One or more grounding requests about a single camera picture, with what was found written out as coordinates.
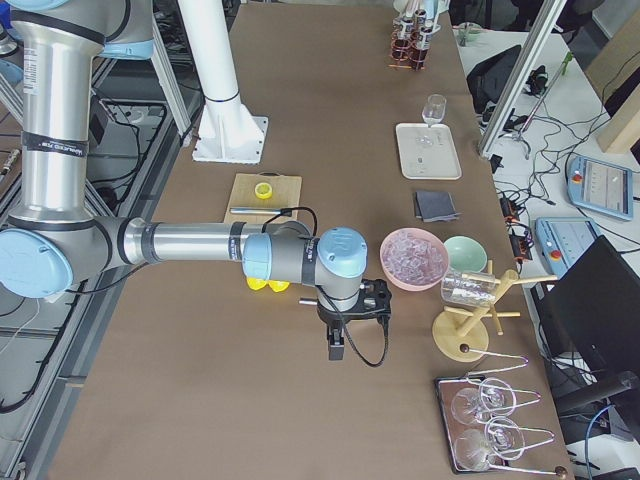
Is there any tea bottle front centre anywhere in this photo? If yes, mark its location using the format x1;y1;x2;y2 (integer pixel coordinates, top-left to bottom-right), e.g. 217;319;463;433
413;8;434;31

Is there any half lemon slice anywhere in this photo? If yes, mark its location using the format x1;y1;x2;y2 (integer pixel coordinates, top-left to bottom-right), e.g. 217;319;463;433
254;182;273;200

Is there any hanging wine glass upper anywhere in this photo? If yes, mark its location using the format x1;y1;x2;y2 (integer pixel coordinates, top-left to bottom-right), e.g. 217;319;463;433
451;378;516;425

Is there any hanging wine glass lower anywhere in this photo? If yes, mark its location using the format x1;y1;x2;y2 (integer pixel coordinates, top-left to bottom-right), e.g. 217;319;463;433
454;417;525;472

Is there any tea bottle white cap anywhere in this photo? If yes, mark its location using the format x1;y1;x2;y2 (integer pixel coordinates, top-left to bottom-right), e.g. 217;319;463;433
416;20;434;53

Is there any glass mug on stand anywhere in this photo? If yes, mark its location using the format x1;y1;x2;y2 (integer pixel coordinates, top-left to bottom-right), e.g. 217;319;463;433
440;270;499;307

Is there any hanging wine glass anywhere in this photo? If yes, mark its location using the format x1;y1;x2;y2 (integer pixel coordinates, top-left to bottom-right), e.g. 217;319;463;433
451;378;516;425
454;417;525;472

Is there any clear wine glass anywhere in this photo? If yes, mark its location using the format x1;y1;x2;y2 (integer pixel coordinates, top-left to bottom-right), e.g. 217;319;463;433
422;94;447;127

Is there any lower yellow lemon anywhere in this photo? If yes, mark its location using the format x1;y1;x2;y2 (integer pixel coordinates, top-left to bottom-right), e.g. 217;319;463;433
267;280;290;293

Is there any teach pendant tablet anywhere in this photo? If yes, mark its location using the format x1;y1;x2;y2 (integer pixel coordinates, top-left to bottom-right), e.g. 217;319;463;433
534;217;601;278
567;156;633;221

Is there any black mirrored tray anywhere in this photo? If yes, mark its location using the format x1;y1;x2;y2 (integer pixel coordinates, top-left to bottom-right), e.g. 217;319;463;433
434;375;491;475

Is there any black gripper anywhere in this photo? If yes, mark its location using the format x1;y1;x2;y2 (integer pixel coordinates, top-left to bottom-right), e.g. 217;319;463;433
316;279;392;361

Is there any yellow lemon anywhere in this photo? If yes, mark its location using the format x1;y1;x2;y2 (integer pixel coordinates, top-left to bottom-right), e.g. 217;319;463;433
246;277;268;291
267;280;290;293

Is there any black monitor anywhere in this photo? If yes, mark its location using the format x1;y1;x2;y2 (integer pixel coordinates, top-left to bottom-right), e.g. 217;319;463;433
540;236;639;375

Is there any black backpack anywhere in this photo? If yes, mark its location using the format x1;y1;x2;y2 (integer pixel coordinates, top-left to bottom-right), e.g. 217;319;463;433
466;45;521;114

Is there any cream rabbit tray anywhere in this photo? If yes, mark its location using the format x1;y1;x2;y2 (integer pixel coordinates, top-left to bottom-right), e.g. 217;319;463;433
395;123;462;180

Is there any pink bowl with ice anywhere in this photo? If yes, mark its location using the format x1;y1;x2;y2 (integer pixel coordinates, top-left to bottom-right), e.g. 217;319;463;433
379;228;449;292

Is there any aluminium frame post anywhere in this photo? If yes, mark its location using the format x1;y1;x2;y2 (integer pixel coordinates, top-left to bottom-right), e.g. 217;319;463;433
478;0;566;158

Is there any grey folded cloth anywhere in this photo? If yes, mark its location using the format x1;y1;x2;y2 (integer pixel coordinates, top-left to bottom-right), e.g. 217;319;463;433
414;190;459;222

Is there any mint green bowl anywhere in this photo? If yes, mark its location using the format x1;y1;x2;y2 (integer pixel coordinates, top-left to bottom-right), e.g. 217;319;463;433
444;236;488;272

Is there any copper wire bottle basket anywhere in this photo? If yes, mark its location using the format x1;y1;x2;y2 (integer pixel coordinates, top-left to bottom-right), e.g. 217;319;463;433
389;11;439;71

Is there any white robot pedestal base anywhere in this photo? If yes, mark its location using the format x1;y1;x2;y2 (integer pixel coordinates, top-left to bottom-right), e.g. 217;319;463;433
179;0;268;165

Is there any tea bottle left rear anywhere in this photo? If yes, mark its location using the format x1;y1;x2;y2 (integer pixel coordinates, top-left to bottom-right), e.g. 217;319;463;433
394;17;413;57

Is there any wire wine glass rack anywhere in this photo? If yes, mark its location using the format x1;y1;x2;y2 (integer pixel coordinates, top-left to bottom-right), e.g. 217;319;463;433
451;343;568;479

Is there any wooden cutting board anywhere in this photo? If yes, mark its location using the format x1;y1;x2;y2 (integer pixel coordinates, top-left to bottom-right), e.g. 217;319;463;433
224;173;302;223

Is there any lower teach pendant tablet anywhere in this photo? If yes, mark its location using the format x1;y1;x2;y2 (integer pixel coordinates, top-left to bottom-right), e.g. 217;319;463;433
534;217;601;278

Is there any upper yellow lemon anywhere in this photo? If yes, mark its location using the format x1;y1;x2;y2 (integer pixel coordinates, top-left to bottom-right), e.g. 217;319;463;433
246;277;268;291

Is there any steel muddler black tip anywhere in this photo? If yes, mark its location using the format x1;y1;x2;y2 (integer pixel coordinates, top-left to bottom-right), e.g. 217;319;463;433
229;207;282;216

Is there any upper teach pendant tablet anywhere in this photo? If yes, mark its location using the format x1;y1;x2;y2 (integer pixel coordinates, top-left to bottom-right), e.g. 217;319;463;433
567;156;633;221

